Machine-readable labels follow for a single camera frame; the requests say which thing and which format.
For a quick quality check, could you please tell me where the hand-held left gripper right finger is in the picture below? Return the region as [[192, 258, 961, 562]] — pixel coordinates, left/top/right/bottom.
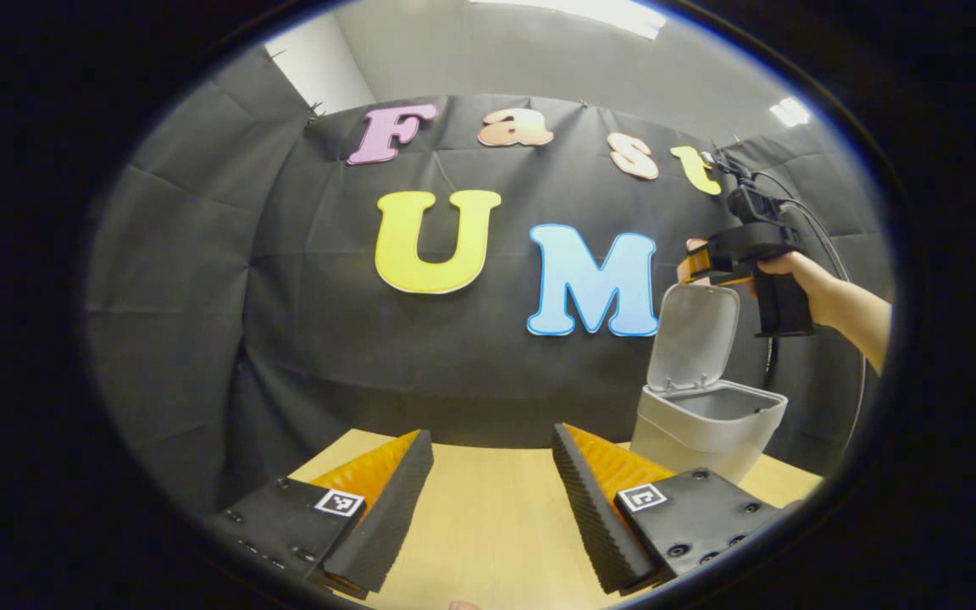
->
[[552, 422, 794, 598]]

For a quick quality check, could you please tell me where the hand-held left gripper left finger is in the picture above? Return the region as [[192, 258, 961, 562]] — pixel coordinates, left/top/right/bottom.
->
[[208, 429, 435, 599]]

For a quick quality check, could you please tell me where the grey desktop garbage bin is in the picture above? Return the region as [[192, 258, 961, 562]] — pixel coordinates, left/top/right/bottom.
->
[[629, 283, 790, 485]]

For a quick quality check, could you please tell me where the wooden desktop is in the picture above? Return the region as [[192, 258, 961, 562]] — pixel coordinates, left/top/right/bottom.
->
[[289, 428, 824, 610]]

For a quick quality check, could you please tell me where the small ceiling light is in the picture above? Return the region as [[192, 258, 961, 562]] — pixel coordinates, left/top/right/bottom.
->
[[771, 97, 812, 129]]

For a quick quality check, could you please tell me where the black backdrop cloth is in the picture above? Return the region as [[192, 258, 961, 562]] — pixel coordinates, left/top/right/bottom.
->
[[86, 47, 894, 518]]

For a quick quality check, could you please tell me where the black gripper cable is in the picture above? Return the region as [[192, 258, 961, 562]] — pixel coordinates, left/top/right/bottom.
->
[[751, 169, 870, 450]]

